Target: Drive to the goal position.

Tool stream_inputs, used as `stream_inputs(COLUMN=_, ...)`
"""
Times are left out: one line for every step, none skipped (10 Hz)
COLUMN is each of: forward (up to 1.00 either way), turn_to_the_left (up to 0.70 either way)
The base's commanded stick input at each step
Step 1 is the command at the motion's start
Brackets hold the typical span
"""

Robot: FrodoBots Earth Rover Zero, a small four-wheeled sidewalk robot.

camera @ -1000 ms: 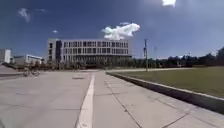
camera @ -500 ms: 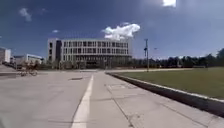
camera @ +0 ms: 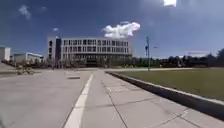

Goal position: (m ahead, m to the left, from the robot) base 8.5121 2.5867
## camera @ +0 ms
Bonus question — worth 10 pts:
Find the large white multi-storey building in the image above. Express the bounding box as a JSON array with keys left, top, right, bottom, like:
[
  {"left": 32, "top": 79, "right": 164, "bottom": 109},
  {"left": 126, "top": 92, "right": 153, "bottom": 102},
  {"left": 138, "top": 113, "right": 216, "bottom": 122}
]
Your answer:
[{"left": 47, "top": 36, "right": 133, "bottom": 69}]

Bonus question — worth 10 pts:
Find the low concrete block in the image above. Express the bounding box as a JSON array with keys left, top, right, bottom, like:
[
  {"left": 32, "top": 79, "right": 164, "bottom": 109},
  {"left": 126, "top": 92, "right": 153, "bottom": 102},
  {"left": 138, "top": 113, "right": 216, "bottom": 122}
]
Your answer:
[{"left": 65, "top": 74, "right": 81, "bottom": 80}]

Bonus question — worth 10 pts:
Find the row of dark trees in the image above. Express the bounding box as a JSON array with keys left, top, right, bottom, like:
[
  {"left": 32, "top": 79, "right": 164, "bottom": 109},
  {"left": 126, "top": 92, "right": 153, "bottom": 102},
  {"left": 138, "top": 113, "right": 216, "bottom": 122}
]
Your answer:
[{"left": 128, "top": 48, "right": 224, "bottom": 69}]

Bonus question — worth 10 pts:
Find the grey concrete slab pavement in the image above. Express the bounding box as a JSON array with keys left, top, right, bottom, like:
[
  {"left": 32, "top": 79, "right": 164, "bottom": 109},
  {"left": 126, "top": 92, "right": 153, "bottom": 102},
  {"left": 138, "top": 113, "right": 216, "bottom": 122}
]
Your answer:
[{"left": 0, "top": 68, "right": 224, "bottom": 128}]

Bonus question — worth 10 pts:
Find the low white building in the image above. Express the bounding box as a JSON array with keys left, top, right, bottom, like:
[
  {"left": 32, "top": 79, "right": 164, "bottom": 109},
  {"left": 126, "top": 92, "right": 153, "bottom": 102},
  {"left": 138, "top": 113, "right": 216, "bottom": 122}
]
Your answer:
[{"left": 10, "top": 51, "right": 44, "bottom": 66}]

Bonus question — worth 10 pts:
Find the bench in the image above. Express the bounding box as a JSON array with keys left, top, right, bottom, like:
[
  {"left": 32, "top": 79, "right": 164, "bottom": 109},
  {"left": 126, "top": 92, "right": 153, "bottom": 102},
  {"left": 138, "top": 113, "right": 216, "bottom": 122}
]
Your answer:
[{"left": 15, "top": 65, "right": 35, "bottom": 76}]

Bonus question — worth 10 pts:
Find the grey concrete kerb wall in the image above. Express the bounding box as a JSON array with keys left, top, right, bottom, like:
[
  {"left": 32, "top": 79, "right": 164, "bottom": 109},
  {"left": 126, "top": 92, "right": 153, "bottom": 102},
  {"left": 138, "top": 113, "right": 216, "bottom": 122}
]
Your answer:
[{"left": 105, "top": 70, "right": 224, "bottom": 122}]

